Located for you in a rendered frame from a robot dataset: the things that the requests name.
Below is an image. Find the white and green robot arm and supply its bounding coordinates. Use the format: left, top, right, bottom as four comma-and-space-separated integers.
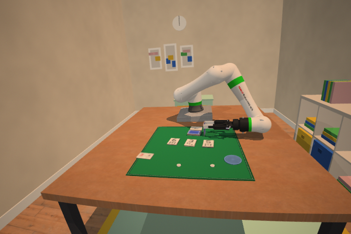
174, 63, 272, 133

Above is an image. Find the light blue round disc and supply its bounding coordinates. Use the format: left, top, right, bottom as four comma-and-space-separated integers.
224, 155, 242, 165

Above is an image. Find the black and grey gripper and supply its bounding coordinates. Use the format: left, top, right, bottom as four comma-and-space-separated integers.
203, 119, 239, 130

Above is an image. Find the green card cloth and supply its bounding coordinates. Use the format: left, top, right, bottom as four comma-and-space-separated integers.
129, 127, 252, 179

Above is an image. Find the blue playing card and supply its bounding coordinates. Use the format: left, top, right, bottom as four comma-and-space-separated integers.
187, 130, 201, 135

